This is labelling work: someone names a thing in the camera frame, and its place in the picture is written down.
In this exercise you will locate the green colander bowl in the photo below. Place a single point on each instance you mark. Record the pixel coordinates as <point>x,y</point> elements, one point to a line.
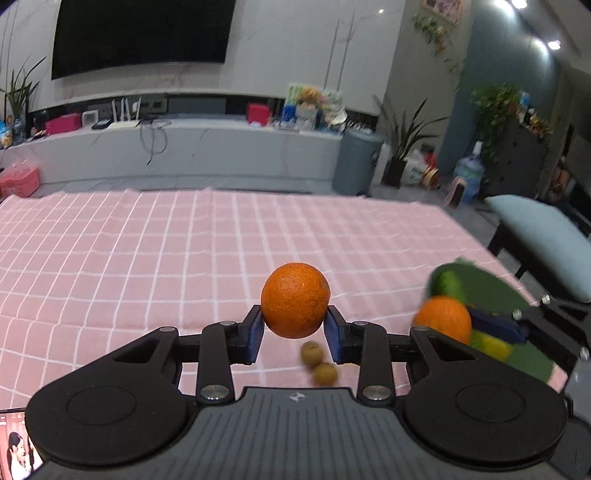
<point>488,293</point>

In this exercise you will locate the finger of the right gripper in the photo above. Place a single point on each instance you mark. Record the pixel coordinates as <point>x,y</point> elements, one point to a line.
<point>505,329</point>

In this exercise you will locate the teddy bear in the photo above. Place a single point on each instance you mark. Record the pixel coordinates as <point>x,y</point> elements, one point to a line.
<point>310,95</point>

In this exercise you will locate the grey trash bin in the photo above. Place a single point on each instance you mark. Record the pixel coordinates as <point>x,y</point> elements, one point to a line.
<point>358,158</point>

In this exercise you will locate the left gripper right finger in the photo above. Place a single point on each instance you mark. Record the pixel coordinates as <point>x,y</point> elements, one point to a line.
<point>374,350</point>

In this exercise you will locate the left potted plant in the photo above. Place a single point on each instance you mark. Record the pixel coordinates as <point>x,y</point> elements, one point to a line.
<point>19,90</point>

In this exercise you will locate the orange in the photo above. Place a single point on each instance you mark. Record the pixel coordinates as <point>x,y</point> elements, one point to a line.
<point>294,300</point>
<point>447,316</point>

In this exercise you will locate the brown longan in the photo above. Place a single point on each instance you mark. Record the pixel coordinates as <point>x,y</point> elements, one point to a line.
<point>312,354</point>
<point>325,375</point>

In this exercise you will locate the white wifi router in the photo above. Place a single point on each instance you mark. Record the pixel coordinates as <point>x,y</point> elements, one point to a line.
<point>125,114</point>

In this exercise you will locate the pink checkered tablecloth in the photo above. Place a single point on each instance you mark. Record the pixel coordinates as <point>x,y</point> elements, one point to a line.
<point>85,273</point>

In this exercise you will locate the green cucumber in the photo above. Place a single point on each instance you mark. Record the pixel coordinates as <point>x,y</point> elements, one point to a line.
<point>447,283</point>

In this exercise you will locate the black smartphone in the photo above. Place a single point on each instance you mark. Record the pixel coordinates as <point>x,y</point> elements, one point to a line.
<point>19,457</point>

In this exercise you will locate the dark cabinet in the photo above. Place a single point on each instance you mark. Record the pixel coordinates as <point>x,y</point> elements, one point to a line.
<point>517,168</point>

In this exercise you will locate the red box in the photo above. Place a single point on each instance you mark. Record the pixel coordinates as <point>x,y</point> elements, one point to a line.
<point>258,114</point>

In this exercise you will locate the yellow-green pear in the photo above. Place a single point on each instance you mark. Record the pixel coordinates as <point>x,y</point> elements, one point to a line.
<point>491,346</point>

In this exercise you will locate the white shopping bag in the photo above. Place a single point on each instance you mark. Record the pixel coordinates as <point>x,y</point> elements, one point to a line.
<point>415,168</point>

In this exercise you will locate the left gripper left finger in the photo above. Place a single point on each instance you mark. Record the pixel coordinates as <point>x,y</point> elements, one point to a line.
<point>218,347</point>

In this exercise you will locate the pink plastic container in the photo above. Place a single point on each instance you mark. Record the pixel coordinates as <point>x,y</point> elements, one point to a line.
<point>22,179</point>

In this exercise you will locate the trailing green plant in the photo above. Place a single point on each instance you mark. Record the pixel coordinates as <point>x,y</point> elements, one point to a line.
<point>496,105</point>

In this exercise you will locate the water jug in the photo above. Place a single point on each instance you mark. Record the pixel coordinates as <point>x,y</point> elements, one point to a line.
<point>471,170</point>

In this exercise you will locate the black wall television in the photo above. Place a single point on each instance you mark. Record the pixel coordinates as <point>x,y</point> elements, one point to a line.
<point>92,35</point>

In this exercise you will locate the white marble TV console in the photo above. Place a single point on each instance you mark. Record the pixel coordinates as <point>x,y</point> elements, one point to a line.
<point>183,154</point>

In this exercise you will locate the pink box on console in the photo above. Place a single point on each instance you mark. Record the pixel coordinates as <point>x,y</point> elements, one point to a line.
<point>63,124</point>

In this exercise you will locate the potted plant by bin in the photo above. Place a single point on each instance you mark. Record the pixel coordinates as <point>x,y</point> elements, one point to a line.
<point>403,134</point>

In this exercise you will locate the blue cushioned bench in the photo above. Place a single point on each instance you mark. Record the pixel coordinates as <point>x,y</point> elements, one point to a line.
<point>545,242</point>

